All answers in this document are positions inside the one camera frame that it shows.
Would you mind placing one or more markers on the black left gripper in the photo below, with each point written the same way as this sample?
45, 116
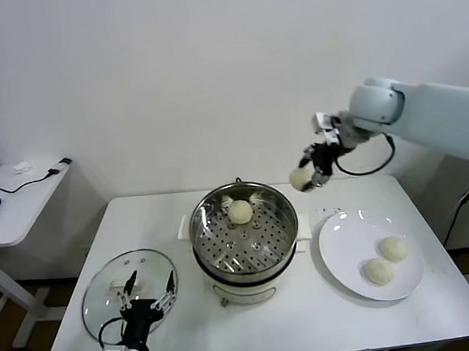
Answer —
138, 317

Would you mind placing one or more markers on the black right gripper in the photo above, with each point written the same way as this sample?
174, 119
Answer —
326, 158

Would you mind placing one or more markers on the white steamed baozi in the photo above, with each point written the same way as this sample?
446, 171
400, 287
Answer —
240, 212
393, 249
299, 178
380, 271

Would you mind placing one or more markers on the glass pot lid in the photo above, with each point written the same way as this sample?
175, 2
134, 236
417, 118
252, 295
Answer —
154, 263

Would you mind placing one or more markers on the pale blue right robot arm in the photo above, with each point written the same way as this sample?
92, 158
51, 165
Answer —
437, 115

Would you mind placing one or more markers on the perforated steel steamer basket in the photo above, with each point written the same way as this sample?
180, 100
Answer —
245, 239

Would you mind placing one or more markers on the white electric cooking pot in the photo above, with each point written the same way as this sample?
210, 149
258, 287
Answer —
248, 294

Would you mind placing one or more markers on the white round plate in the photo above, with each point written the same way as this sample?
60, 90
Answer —
349, 264

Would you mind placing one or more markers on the white side table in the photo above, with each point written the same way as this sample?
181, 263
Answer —
22, 208

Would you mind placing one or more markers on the silver black adapter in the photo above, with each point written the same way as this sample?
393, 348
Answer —
60, 167

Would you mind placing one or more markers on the small white object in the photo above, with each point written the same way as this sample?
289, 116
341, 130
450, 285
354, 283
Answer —
22, 167

